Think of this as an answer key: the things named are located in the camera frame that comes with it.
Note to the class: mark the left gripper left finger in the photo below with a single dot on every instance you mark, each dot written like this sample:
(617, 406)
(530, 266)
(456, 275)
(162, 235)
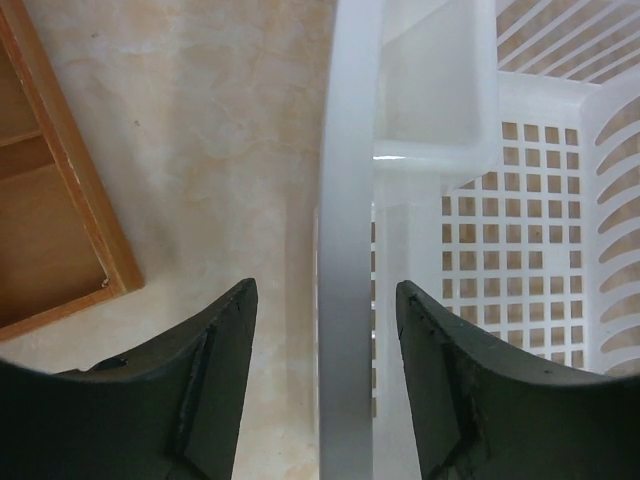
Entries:
(169, 408)

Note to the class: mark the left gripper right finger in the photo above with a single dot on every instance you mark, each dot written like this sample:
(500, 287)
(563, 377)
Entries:
(484, 409)

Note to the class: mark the white plastic dish rack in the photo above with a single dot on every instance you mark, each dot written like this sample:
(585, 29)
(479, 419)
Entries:
(487, 151)

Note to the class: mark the wooden compartment tray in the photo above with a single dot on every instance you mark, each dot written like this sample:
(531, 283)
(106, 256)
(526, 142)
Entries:
(62, 246)

